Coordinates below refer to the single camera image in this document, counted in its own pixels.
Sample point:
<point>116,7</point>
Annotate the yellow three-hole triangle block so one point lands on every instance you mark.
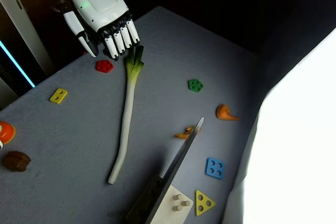
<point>201,204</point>

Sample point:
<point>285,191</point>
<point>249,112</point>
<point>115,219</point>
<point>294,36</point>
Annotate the orange toy chicken leg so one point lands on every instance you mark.
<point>223,112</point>

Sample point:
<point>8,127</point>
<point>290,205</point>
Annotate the cyan light strip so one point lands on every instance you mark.
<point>18,65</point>

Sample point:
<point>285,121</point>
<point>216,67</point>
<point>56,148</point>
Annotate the brown toy food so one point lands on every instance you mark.
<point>16,161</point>

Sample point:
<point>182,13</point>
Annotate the grey table cloth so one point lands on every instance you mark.
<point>78,129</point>

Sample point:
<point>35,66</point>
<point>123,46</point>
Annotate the round orange toy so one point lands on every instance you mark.
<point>5,132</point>

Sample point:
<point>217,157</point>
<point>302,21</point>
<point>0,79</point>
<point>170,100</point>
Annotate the orange toy food piece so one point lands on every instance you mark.
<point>183,134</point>

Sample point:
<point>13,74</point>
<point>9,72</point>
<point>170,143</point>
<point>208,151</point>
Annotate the red pentagon block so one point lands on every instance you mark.
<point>104,66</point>

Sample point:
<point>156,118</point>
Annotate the yellow two-hole rectangular block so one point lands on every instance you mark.
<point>58,96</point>

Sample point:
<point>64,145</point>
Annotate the wooden peg board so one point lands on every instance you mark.
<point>173,211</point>

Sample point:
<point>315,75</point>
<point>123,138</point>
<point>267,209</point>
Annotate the green pentagon block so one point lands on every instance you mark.
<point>195,85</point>

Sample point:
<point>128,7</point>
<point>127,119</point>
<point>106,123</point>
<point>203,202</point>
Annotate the blue square block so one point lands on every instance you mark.
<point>215,168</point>

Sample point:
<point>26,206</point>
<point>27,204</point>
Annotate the white support post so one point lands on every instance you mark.
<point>23,24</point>

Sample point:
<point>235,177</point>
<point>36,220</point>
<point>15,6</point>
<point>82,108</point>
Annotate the leek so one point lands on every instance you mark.
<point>129,98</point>

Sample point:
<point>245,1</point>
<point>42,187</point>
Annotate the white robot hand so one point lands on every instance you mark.
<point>99,3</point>

